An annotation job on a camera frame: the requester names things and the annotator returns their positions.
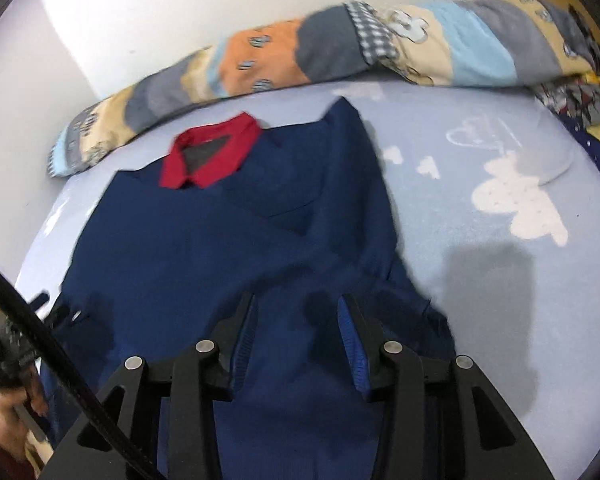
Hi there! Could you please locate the patterned crumpled cloth pile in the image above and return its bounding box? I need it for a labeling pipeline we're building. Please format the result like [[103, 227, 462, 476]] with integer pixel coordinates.
[[532, 4, 600, 224]]

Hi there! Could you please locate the navy work jacket red collar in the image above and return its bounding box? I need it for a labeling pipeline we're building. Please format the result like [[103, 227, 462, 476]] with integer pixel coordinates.
[[56, 100, 454, 479]]

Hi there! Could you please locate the striped patchwork rolled quilt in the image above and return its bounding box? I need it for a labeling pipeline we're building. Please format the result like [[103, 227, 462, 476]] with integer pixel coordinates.
[[47, 0, 594, 178]]

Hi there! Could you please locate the person's left hand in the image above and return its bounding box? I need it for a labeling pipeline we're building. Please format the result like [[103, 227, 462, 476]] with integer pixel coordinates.
[[0, 365, 48, 462]]

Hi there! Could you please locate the light blue cloud bedsheet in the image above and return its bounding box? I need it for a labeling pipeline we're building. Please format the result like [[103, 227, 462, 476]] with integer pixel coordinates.
[[16, 76, 600, 479]]

